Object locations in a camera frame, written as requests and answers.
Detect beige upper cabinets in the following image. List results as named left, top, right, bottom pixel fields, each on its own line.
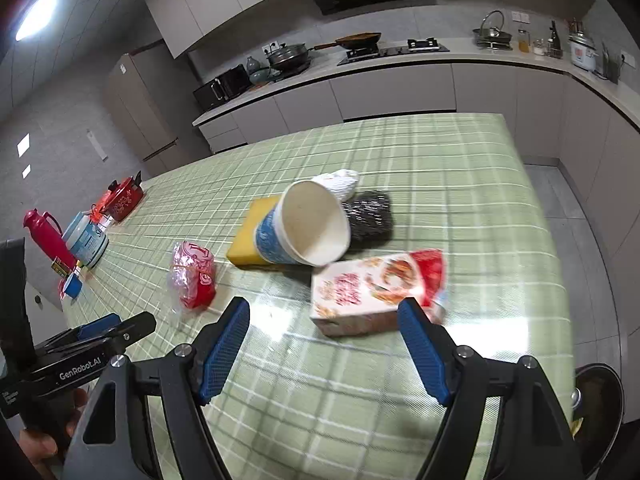
left=142, top=0, right=296, bottom=59

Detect beige lower cabinets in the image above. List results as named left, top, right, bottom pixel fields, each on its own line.
left=192, top=37, right=640, bottom=221

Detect red thermos flask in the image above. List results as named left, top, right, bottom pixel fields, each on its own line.
left=24, top=209, right=78, bottom=271

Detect yellow sponge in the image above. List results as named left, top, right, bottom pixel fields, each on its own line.
left=226, top=196, right=286, bottom=271

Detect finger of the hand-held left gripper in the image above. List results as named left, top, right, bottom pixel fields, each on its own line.
left=35, top=312, right=122, bottom=353
left=80, top=311, right=157, bottom=356

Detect black toaster oven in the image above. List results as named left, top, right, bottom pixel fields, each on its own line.
left=192, top=64, right=251, bottom=111

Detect black gas stove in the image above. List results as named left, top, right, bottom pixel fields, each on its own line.
left=336, top=39, right=451, bottom=67

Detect white rice cooker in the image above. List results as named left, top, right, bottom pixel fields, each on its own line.
left=568, top=32, right=599, bottom=73

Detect beige refrigerator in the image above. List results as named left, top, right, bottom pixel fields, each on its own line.
left=102, top=40, right=211, bottom=178

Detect grey steel wool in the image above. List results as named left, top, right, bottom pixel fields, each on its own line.
left=342, top=189, right=395, bottom=248

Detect red plastic bag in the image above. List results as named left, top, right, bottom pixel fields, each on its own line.
left=170, top=241, right=217, bottom=313

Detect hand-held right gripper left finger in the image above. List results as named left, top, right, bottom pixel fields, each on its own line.
left=62, top=297, right=251, bottom=480

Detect beige cabinets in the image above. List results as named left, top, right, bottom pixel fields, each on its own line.
left=192, top=37, right=640, bottom=221
left=142, top=0, right=296, bottom=59

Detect white tissue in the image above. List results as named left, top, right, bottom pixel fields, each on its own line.
left=310, top=169, right=361, bottom=203

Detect person's left hand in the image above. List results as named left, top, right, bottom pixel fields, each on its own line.
left=20, top=387, right=91, bottom=480

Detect brown wok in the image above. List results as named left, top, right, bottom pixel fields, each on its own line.
left=314, top=32, right=382, bottom=52

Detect steel pot with raised lid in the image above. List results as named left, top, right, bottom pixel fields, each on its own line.
left=472, top=10, right=514, bottom=51

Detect black utensil holder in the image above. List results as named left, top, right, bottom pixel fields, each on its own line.
left=600, top=42, right=623, bottom=83

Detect blue white round container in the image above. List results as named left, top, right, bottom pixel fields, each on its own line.
left=62, top=210, right=110, bottom=268

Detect black plastic bucket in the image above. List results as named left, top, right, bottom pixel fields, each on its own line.
left=570, top=362, right=627, bottom=480

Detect printed snack box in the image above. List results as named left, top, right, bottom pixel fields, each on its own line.
left=310, top=248, right=448, bottom=337

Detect red kettle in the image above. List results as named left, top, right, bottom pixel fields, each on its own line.
left=102, top=171, right=146, bottom=222

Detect grey pot with lid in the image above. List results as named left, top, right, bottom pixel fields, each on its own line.
left=265, top=42, right=312, bottom=72

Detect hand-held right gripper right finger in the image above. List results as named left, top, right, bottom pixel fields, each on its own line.
left=397, top=297, right=583, bottom=480

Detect green checked tablecloth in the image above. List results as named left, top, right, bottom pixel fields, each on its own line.
left=60, top=112, right=576, bottom=480

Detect white paper cup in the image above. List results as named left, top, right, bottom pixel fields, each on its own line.
left=254, top=180, right=352, bottom=267

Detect small blue yellow box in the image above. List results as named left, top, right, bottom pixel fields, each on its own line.
left=59, top=270, right=86, bottom=301

